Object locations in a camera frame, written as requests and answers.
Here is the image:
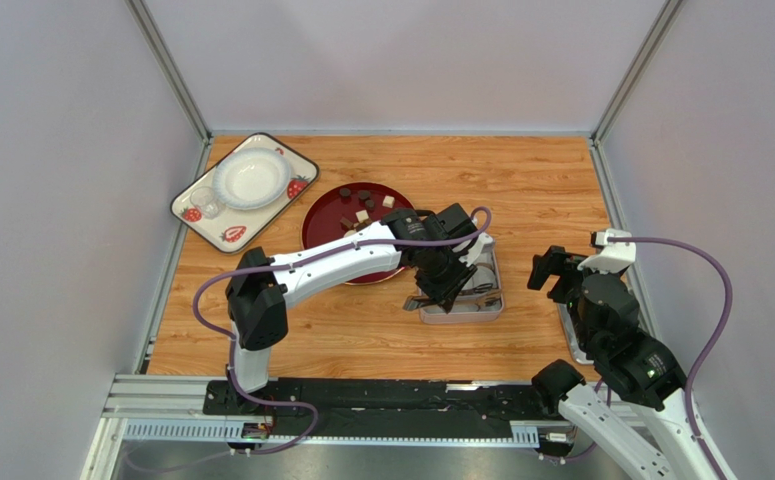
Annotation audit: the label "pink square tin box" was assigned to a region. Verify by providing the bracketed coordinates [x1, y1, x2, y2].
[418, 246, 505, 325]

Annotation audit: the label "metal tongs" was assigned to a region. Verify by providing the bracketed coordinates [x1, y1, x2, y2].
[403, 262, 503, 311]

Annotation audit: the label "dark red round plate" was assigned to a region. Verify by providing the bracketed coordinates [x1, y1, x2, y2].
[301, 182, 414, 249]

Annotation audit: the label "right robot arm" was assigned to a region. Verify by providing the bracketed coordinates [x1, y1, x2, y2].
[527, 241, 735, 479]

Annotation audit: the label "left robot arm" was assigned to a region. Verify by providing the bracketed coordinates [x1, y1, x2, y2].
[225, 204, 494, 393]

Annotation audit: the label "silver tin lid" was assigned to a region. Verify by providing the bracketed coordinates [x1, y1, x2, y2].
[556, 304, 593, 366]

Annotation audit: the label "strawberry pattern rectangular tray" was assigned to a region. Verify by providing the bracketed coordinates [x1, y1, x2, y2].
[170, 133, 320, 254]

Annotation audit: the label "white round bowl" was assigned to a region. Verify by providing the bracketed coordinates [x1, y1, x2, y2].
[211, 148, 292, 210]

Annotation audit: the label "small clear glass cup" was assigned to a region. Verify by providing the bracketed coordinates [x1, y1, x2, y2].
[189, 187, 224, 219]

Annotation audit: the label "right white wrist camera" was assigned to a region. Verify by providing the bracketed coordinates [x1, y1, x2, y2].
[577, 228, 637, 274]

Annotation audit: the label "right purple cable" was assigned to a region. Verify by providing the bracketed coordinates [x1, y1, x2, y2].
[603, 234, 734, 480]

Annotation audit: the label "purple cable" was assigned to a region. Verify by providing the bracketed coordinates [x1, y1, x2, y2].
[191, 204, 493, 456]
[603, 234, 734, 480]

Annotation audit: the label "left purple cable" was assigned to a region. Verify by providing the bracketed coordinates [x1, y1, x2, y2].
[191, 204, 493, 456]

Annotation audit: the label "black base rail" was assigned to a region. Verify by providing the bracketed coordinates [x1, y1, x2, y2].
[202, 378, 554, 439]

